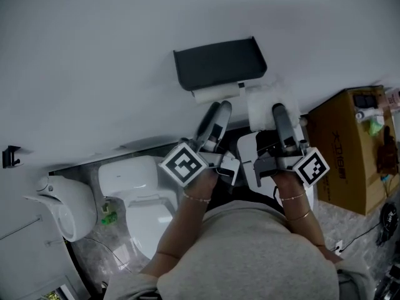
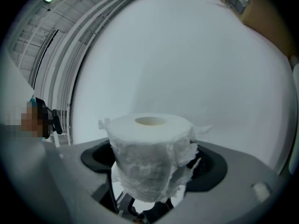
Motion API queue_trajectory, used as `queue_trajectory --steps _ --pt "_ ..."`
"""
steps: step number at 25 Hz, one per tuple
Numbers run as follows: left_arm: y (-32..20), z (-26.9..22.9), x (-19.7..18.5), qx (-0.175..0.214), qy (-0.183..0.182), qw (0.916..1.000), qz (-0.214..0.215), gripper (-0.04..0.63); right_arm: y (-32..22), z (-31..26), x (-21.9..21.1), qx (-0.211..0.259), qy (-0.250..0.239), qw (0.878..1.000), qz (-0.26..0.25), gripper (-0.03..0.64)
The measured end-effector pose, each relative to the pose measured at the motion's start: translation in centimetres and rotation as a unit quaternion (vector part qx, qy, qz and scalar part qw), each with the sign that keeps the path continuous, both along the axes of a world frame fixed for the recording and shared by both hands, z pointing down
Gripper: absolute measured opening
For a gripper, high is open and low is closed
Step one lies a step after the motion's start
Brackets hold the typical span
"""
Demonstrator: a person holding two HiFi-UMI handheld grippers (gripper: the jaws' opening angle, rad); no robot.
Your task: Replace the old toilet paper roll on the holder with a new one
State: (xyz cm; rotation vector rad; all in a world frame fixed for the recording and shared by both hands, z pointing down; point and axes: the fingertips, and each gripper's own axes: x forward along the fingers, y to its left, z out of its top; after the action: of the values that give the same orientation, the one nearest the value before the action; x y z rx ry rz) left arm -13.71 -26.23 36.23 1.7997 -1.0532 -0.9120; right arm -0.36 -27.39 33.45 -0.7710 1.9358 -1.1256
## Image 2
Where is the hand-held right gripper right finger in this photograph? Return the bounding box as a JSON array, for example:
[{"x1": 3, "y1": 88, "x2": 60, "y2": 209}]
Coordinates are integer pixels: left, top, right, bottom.
[{"x1": 149, "y1": 140, "x2": 290, "y2": 224}]

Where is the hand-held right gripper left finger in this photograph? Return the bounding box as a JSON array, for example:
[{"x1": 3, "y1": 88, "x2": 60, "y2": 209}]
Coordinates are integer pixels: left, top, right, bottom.
[{"x1": 0, "y1": 124, "x2": 128, "y2": 224}]

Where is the thick white toilet paper roll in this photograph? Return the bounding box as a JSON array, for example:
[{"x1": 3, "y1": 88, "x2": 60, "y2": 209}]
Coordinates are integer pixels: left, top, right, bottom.
[{"x1": 98, "y1": 112, "x2": 214, "y2": 203}]

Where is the person's face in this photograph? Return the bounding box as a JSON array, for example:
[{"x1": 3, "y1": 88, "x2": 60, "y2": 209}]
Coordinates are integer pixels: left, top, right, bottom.
[{"x1": 20, "y1": 101, "x2": 51, "y2": 139}]

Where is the white air conditioner unit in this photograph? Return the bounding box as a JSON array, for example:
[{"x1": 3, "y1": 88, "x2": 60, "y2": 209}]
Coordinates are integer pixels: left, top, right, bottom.
[{"x1": 30, "y1": 28, "x2": 60, "y2": 88}]

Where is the large cardboard box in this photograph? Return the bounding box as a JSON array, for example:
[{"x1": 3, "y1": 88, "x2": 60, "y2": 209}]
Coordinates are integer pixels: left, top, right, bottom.
[{"x1": 242, "y1": 0, "x2": 299, "y2": 57}]

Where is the black head-mounted camera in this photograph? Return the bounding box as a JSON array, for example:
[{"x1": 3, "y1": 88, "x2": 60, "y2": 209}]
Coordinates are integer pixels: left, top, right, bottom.
[{"x1": 35, "y1": 97, "x2": 63, "y2": 140}]

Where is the black switch panel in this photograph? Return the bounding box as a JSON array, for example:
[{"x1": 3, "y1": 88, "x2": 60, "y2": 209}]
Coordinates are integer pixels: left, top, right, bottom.
[{"x1": 228, "y1": 0, "x2": 249, "y2": 14}]

